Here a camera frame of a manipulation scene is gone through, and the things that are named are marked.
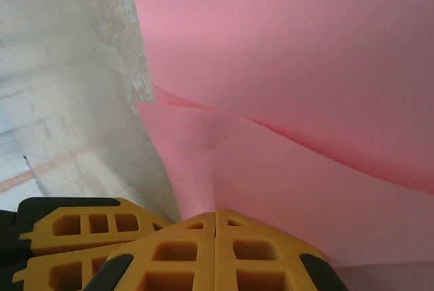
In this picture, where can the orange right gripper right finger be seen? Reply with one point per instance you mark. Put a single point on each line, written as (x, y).
(227, 236)

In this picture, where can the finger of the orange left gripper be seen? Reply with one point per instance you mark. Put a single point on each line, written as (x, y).
(44, 236)
(37, 270)

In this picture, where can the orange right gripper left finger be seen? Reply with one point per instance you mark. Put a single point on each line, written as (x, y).
(203, 233)

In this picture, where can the pink square paper sheet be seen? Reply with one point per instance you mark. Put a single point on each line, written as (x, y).
(288, 67)

